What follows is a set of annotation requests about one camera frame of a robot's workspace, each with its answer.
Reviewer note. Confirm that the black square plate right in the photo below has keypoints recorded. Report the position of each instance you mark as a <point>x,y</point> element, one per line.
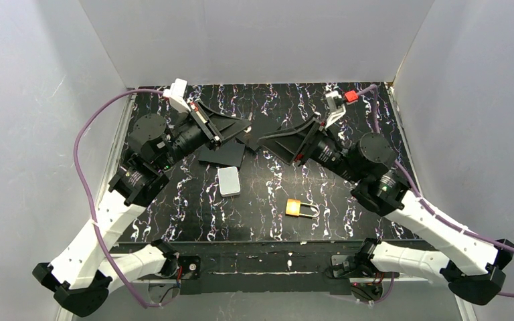
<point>249,140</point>

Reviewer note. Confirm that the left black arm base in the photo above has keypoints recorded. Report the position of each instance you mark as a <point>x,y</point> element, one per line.
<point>169,283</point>

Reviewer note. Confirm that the black square plate left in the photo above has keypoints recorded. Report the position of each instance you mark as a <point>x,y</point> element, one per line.
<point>230,154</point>

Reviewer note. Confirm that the black square plate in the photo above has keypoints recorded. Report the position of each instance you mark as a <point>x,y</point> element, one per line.
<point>249,140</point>
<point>230,154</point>

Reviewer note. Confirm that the white rectangular box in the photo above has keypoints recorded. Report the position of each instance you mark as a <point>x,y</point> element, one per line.
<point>229,182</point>

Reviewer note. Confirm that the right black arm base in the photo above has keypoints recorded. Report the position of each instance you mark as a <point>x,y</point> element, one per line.
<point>368,285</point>

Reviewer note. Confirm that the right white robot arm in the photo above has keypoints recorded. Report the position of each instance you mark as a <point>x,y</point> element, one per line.
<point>471,269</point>

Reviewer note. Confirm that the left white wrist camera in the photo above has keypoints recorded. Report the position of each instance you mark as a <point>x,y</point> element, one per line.
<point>175,95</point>

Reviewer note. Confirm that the large brass padlock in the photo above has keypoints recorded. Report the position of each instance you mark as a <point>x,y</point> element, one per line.
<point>296,208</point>

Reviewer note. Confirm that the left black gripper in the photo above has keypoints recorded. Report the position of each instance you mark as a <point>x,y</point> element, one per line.
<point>207,126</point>

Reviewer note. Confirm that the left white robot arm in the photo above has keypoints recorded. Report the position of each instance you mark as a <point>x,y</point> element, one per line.
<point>83,276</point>

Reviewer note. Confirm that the aluminium frame rail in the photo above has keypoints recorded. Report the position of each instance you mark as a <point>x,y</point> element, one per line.
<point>99,151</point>

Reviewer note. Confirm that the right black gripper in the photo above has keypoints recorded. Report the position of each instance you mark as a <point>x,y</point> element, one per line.
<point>308,144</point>

